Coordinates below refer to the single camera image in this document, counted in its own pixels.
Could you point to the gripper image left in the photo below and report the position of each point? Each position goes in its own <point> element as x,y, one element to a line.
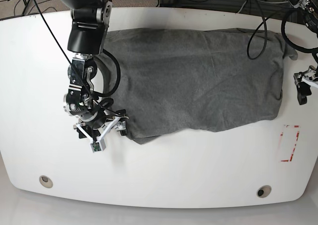
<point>101,124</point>

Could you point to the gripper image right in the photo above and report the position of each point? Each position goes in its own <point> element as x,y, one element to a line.
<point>304,81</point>

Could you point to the grey T-shirt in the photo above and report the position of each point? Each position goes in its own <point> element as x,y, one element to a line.
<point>173,79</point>

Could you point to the red tape rectangle marking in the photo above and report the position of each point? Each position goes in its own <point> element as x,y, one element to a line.
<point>287,143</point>

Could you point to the wrist camera board image left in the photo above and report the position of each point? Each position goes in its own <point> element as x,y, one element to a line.
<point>98,146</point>

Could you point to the black cable image left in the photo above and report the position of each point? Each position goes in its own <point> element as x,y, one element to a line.
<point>90,22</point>

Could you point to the left table cable grommet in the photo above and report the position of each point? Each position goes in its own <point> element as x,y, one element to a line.
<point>45,181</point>

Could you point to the table cable grommet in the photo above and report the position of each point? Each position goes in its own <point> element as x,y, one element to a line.
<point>264,191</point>
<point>45,181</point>

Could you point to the right table cable grommet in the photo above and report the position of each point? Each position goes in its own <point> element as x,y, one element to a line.
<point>264,191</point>

